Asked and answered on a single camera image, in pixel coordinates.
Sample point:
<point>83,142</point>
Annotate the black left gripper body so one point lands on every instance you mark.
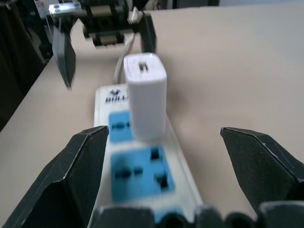
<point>107,21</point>

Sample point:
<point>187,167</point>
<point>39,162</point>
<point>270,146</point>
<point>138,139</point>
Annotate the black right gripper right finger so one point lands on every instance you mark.
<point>259,171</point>

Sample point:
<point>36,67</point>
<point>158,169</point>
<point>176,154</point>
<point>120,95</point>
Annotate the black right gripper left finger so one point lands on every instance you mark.
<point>71,171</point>

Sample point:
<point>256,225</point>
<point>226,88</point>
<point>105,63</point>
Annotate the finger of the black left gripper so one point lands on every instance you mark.
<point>64,59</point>
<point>148,33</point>

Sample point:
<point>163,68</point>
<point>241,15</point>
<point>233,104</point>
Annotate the white charger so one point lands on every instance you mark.
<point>147,99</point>

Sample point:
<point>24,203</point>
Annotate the white power strip blue sockets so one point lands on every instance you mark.
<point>140,171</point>

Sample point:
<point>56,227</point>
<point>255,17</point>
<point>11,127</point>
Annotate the dark furniture beside table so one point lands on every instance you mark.
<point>16,52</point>

